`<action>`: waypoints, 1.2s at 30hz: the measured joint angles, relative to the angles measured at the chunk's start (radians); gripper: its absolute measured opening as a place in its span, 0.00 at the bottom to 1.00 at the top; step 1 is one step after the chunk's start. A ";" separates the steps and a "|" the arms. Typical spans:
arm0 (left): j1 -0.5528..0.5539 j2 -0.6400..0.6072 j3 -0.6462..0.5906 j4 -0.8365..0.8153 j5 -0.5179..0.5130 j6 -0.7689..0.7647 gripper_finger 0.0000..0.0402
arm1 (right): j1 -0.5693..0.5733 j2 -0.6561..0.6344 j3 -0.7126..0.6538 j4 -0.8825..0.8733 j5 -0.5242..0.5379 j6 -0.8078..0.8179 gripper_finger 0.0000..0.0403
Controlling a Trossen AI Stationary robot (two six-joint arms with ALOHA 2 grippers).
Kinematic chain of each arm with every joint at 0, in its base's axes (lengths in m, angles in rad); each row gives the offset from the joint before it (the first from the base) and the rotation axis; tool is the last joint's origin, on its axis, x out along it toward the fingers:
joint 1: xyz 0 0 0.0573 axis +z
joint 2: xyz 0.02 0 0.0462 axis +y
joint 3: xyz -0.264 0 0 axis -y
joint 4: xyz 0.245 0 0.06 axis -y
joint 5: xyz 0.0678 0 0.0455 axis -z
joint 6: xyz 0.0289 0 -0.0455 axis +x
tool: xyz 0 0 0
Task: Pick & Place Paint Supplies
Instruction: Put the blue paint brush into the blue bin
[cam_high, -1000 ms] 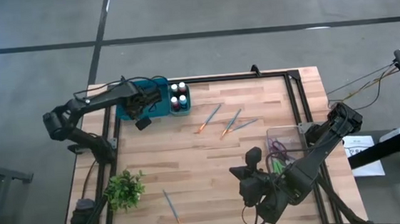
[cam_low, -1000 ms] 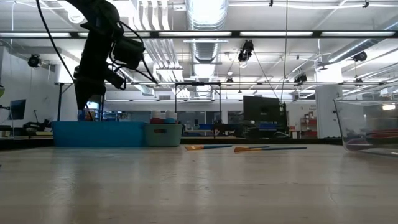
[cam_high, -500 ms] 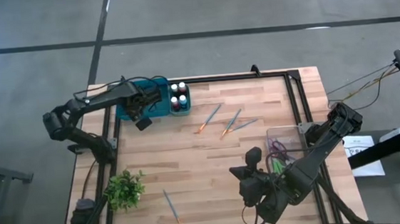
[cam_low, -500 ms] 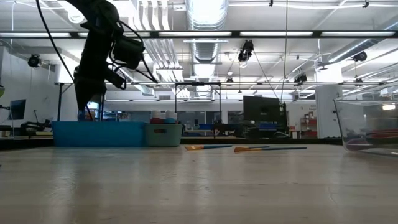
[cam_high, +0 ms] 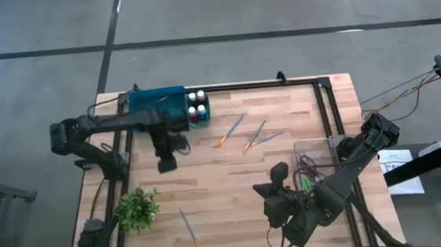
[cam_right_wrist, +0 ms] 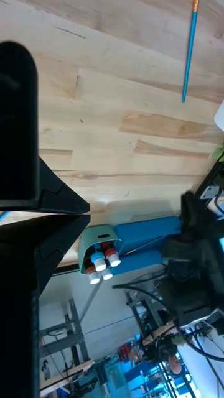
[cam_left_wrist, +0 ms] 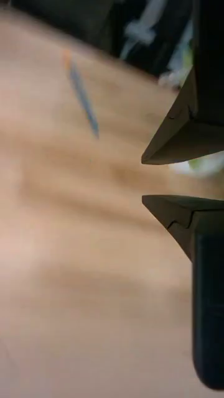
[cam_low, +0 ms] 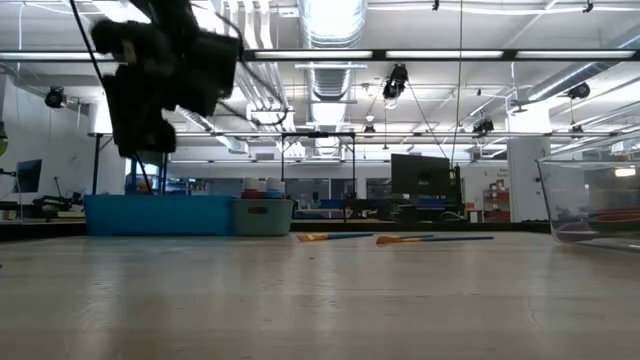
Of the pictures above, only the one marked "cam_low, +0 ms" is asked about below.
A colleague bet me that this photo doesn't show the black overhead light bar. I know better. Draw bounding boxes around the black overhead light bar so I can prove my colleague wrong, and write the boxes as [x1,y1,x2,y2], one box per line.
[0,48,640,63]

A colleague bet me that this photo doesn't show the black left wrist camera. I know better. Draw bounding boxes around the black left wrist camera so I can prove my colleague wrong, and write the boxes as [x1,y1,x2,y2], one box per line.
[174,30,242,119]

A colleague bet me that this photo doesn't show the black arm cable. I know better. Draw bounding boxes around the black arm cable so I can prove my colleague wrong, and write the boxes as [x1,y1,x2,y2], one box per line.
[449,0,465,169]
[68,0,154,195]

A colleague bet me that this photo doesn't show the small teal plastic bin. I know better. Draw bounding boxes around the small teal plastic bin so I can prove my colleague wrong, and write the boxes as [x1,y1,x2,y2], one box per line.
[230,198,295,237]

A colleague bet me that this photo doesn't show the black background station frame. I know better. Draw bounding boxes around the black background station frame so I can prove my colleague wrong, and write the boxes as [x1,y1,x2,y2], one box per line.
[91,130,357,197]

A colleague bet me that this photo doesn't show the silver ventilation duct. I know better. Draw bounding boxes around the silver ventilation duct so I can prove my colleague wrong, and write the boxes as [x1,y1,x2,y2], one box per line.
[298,0,369,157]

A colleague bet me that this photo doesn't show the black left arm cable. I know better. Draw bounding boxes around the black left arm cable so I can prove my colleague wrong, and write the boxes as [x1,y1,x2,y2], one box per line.
[68,0,154,195]

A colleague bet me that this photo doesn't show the blue paint bottle white cap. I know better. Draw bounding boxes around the blue paint bottle white cap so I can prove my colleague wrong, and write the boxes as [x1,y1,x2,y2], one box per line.
[263,177,284,200]

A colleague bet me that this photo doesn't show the black bench equipment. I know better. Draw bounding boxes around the black bench equipment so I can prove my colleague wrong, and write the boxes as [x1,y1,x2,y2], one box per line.
[32,191,85,212]

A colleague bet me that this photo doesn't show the blue plastic tray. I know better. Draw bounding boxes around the blue plastic tray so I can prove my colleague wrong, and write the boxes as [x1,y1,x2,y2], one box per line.
[83,194,236,237]

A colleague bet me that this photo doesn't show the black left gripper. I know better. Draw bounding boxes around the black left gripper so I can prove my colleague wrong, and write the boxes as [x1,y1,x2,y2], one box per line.
[91,18,179,159]

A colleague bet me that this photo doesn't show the red shelf unit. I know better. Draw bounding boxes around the red shelf unit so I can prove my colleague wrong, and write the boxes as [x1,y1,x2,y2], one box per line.
[482,187,511,221]

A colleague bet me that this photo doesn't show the clear plastic container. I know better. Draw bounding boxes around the clear plastic container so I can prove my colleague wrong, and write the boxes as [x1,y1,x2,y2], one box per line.
[534,144,640,254]

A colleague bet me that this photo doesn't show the small dark monitor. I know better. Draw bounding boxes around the small dark monitor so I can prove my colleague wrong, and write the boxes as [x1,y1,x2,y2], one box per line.
[13,158,44,195]

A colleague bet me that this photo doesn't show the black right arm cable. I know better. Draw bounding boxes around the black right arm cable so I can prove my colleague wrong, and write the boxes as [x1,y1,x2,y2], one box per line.
[449,0,465,169]

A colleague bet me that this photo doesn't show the blue paintbrush orange bristles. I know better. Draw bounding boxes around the blue paintbrush orange bristles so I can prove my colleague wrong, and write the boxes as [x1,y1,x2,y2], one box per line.
[297,232,375,243]
[375,233,435,246]

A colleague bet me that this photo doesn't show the large black monitor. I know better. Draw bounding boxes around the large black monitor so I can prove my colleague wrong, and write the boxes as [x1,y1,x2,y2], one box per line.
[390,153,451,199]

